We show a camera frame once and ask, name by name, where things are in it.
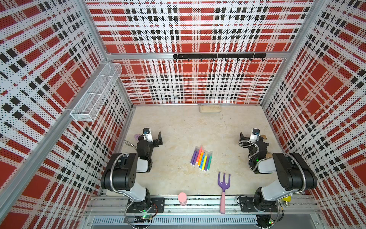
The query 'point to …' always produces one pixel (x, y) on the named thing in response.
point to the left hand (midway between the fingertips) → (155, 132)
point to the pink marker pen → (198, 155)
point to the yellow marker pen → (204, 162)
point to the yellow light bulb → (287, 200)
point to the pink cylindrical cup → (182, 198)
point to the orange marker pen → (200, 157)
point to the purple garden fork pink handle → (223, 186)
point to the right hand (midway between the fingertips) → (250, 132)
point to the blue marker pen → (201, 163)
